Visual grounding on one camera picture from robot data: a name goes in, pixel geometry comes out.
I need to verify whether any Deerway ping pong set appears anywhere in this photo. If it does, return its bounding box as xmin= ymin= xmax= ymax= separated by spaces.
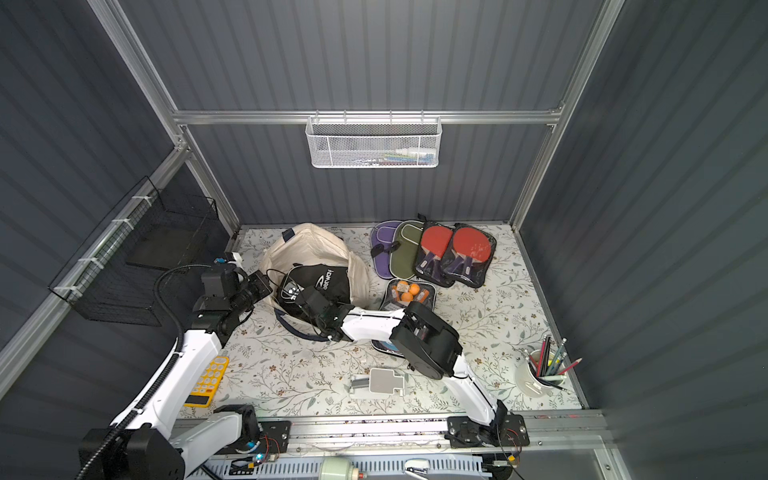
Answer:
xmin=370 ymin=278 xmax=438 ymax=358

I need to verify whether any beige canvas tote bag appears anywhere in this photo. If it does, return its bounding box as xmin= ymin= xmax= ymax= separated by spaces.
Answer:
xmin=259 ymin=223 xmax=371 ymax=342

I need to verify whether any purple paddle case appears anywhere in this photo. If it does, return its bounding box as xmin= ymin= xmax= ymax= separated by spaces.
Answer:
xmin=369 ymin=220 xmax=405 ymax=280

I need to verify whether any olive green paddle case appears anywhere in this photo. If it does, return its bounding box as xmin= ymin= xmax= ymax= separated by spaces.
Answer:
xmin=389 ymin=220 xmax=424 ymax=280

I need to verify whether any black paddle case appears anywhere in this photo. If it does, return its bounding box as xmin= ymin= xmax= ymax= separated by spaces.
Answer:
xmin=413 ymin=219 xmax=455 ymax=288

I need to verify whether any red ping pong paddle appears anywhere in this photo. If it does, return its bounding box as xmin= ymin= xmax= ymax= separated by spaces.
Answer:
xmin=417 ymin=225 xmax=453 ymax=271

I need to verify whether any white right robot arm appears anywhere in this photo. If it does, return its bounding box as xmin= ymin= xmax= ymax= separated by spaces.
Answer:
xmin=278 ymin=286 xmax=508 ymax=432

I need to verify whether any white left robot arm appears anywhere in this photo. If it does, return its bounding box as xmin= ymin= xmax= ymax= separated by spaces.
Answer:
xmin=76 ymin=262 xmax=272 ymax=479

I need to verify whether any floral table mat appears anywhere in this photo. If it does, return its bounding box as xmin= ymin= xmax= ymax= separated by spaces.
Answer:
xmin=170 ymin=224 xmax=583 ymax=419

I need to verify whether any pale green round canister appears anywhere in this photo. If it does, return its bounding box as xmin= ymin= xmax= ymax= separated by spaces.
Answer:
xmin=318 ymin=457 xmax=367 ymax=480

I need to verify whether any white pencil cup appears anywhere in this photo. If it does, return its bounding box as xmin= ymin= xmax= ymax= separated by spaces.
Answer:
xmin=514 ymin=335 xmax=583 ymax=398

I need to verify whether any grey plastic bracket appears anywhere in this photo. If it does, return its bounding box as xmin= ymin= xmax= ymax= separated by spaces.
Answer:
xmin=349 ymin=368 xmax=406 ymax=399

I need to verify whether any black wire wall basket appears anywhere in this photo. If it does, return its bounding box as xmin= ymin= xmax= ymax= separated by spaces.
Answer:
xmin=48 ymin=178 xmax=227 ymax=327

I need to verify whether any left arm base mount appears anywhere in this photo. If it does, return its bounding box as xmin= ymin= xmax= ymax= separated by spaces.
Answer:
xmin=216 ymin=420 xmax=292 ymax=455

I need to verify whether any white wire mesh basket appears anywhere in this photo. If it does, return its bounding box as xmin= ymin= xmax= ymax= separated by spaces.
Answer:
xmin=305 ymin=117 xmax=443 ymax=169

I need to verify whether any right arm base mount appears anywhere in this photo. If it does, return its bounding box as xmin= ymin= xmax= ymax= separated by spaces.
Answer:
xmin=444 ymin=414 xmax=530 ymax=449

